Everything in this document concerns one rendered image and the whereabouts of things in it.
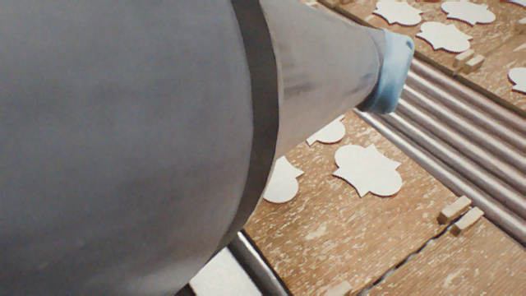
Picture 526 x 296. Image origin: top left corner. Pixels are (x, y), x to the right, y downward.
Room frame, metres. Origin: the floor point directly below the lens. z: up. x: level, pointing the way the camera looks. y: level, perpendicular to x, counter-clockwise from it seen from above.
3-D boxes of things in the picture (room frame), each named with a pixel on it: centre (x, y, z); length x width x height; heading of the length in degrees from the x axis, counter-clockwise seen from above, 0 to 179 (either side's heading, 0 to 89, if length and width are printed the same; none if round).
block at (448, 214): (0.38, -0.32, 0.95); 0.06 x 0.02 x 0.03; 124
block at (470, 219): (0.36, -0.33, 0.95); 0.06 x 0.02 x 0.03; 125
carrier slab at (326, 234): (0.46, -0.10, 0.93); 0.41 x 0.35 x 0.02; 34
